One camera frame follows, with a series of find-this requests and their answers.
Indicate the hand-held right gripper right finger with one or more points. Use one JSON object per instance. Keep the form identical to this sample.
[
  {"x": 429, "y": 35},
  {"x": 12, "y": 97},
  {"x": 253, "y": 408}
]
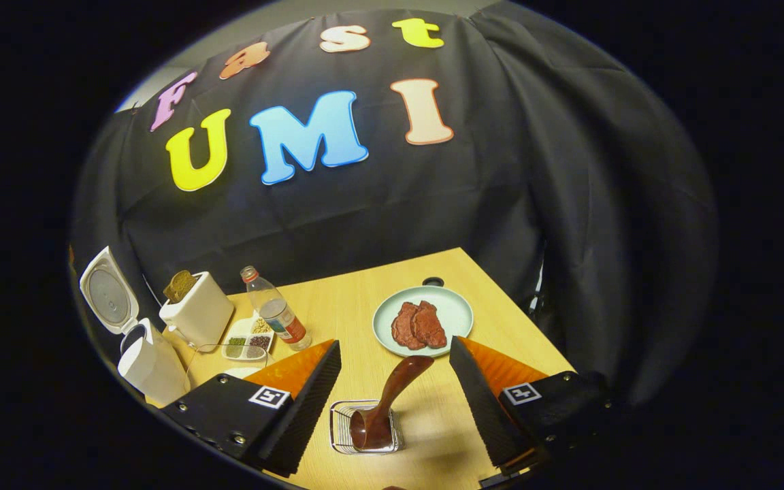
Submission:
[{"x": 484, "y": 408}]

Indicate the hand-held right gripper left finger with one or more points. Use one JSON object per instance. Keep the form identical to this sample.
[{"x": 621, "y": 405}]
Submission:
[{"x": 310, "y": 408}]

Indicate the dark wooden spoon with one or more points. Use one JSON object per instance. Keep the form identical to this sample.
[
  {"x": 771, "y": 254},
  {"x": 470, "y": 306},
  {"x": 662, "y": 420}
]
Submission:
[{"x": 392, "y": 395}]

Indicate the white rice cooker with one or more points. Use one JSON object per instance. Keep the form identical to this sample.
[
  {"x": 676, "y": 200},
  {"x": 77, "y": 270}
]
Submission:
[{"x": 154, "y": 367}]

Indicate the white divided bean dish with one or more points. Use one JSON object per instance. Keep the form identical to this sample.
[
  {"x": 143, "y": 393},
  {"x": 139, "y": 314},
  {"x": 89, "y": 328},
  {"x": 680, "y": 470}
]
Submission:
[{"x": 246, "y": 340}]

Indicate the light green plate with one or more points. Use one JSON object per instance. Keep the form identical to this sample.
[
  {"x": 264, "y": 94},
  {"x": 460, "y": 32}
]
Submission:
[{"x": 456, "y": 316}]

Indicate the red meat slice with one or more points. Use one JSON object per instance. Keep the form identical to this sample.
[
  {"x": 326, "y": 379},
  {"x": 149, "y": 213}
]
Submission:
[
  {"x": 431, "y": 327},
  {"x": 402, "y": 327}
]

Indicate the clear plastic water bottle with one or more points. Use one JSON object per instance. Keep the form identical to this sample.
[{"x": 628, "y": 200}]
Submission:
[{"x": 276, "y": 313}]

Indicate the white toaster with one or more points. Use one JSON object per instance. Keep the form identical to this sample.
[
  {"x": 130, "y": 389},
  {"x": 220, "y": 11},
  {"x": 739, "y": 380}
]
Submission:
[{"x": 201, "y": 316}]

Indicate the brown bread slice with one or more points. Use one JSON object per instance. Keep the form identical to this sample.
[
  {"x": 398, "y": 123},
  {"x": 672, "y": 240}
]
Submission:
[{"x": 179, "y": 286}]

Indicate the black backdrop cloth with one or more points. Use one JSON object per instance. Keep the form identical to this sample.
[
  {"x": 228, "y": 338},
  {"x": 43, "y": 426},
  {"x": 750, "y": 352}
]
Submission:
[{"x": 433, "y": 204}]

